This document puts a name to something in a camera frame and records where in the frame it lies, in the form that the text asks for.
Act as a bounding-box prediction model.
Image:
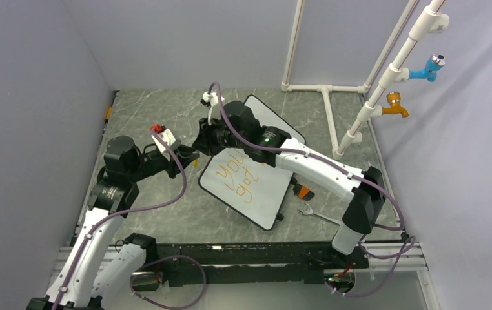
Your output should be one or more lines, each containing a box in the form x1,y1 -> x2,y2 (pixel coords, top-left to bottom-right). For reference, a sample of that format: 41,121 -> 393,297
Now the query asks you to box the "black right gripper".
192,114 -> 247,158

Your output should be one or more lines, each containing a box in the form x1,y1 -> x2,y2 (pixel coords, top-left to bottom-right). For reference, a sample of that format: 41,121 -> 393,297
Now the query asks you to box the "white whiteboard black frame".
199,95 -> 305,231

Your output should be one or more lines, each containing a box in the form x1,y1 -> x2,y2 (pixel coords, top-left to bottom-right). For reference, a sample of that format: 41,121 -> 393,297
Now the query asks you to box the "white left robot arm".
27,131 -> 199,309

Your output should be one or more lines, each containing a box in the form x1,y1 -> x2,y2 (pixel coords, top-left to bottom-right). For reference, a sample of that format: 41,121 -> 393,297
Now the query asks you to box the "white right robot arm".
192,99 -> 386,268

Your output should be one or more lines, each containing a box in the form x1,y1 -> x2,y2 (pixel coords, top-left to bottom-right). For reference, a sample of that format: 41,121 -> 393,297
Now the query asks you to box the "silver open-end wrench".
298,203 -> 343,225

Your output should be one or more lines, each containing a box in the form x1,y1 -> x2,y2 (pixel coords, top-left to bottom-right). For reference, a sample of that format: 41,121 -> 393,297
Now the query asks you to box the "orange tap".
382,92 -> 409,118

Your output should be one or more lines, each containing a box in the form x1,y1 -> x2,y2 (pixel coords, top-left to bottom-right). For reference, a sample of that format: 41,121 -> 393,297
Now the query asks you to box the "blue tap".
408,54 -> 446,82

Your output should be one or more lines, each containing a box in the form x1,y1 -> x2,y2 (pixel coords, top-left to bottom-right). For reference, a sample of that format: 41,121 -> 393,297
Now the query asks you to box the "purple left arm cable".
51,130 -> 207,310

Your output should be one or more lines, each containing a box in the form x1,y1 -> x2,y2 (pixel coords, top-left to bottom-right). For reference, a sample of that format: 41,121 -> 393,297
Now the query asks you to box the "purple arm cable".
207,82 -> 417,300
51,130 -> 207,310

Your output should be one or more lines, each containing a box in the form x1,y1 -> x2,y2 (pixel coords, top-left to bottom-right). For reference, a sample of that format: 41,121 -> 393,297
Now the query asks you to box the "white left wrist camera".
150,124 -> 181,160

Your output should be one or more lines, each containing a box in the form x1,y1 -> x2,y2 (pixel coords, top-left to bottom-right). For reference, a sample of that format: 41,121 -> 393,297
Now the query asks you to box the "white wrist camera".
150,124 -> 181,160
200,91 -> 225,125

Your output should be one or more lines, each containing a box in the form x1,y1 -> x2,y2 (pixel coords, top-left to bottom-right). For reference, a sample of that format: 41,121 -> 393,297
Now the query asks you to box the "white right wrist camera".
200,91 -> 225,125

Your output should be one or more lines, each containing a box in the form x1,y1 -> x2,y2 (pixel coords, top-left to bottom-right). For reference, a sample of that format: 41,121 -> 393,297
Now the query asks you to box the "orange-black pen at wall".
103,90 -> 118,133

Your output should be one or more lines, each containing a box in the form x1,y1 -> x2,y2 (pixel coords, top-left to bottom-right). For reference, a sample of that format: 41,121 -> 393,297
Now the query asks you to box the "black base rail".
136,241 -> 369,287

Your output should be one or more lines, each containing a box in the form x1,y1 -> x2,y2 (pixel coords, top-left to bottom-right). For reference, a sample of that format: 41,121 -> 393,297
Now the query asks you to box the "aluminium frame rail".
40,242 -> 442,310

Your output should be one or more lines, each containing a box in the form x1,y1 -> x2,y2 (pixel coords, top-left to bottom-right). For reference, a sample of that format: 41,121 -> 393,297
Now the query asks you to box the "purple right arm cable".
207,82 -> 417,300

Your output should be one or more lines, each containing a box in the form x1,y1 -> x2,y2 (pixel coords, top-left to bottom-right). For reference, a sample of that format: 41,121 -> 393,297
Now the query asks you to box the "white PVC pipe frame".
281,0 -> 449,159

